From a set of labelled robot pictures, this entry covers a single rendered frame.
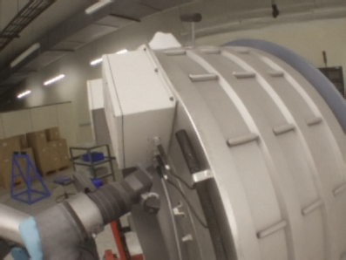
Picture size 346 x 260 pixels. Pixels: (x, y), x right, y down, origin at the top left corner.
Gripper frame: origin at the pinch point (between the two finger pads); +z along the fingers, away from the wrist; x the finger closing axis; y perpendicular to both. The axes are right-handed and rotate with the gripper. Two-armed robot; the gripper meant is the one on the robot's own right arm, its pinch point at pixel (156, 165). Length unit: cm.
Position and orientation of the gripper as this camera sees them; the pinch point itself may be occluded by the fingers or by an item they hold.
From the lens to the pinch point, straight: 61.3
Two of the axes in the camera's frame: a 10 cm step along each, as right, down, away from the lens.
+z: 6.8, -3.2, 6.6
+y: 6.7, 6.4, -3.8
